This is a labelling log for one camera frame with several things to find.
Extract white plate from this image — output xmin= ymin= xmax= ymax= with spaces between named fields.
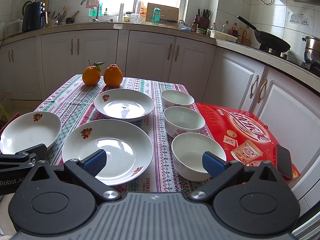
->
xmin=94 ymin=88 xmax=155 ymax=122
xmin=62 ymin=119 xmax=153 ymax=186
xmin=1 ymin=111 xmax=62 ymax=154

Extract white floral bowl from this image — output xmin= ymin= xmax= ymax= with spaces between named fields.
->
xmin=171 ymin=132 xmax=227 ymax=181
xmin=163 ymin=106 xmax=206 ymax=138
xmin=161 ymin=90 xmax=195 ymax=109

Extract white kitchen cabinets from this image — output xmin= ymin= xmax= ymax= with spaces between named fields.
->
xmin=1 ymin=30 xmax=319 ymax=210

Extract chrome kitchen faucet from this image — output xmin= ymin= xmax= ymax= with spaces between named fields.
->
xmin=80 ymin=0 xmax=100 ymax=22

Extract red drink carton box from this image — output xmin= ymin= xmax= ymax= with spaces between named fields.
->
xmin=196 ymin=103 xmax=300 ymax=179

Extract black smartphone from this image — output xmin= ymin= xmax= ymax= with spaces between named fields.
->
xmin=275 ymin=145 xmax=293 ymax=180

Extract patterned red green tablecloth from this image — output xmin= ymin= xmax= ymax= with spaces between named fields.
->
xmin=34 ymin=74 xmax=216 ymax=196

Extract orange with leaf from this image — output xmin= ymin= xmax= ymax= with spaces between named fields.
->
xmin=82 ymin=61 xmax=105 ymax=86

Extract bumpy orange without leaf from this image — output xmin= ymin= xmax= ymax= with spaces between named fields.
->
xmin=104 ymin=64 xmax=123 ymax=87

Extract white tray on counter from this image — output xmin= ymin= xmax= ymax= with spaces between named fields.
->
xmin=210 ymin=30 xmax=238 ymax=42

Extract black wok pan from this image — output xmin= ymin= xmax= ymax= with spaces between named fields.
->
xmin=237 ymin=15 xmax=291 ymax=54

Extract steel stock pot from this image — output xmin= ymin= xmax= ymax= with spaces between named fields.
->
xmin=302 ymin=36 xmax=320 ymax=65

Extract dark sauce bottle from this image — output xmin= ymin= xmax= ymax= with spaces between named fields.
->
xmin=191 ymin=14 xmax=199 ymax=33

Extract knife block with knives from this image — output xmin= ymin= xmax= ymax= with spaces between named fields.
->
xmin=198 ymin=9 xmax=212 ymax=29

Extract dark blue air fryer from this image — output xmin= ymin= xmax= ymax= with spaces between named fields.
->
xmin=22 ymin=1 xmax=48 ymax=33

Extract cardboard box on counter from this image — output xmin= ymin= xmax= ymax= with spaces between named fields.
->
xmin=146 ymin=3 xmax=179 ymax=26

